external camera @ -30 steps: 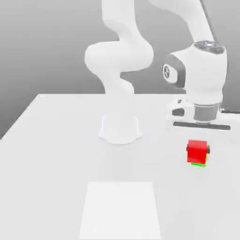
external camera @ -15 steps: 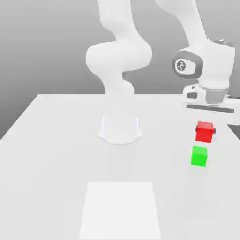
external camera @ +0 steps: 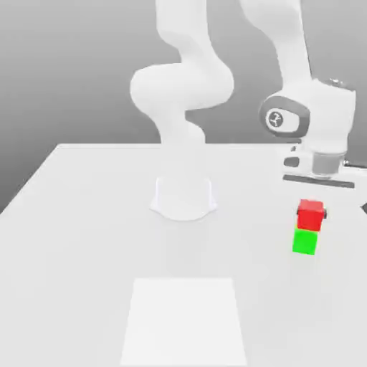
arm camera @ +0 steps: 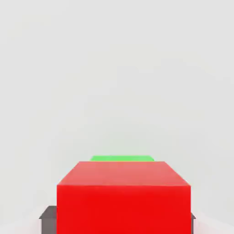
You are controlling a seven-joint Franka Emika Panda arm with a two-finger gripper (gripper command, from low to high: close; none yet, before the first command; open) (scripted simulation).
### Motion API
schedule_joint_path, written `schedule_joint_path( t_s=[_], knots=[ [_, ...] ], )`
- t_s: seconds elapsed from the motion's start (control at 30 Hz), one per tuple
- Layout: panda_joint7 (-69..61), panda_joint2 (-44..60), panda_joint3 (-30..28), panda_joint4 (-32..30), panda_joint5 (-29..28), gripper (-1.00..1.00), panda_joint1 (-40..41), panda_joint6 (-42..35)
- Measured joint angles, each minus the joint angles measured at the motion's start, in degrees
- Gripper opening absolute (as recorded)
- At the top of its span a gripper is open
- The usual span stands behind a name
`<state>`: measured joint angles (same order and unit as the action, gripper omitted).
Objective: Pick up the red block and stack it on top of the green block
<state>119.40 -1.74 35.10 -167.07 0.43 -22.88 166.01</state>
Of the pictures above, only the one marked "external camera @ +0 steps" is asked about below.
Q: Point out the small red cube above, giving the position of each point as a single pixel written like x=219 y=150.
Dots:
x=310 y=216

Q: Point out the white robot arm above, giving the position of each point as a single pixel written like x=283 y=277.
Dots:
x=183 y=86

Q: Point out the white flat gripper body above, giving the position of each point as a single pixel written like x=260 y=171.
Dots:
x=318 y=181

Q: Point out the small green cube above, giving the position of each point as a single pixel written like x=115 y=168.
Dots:
x=305 y=242

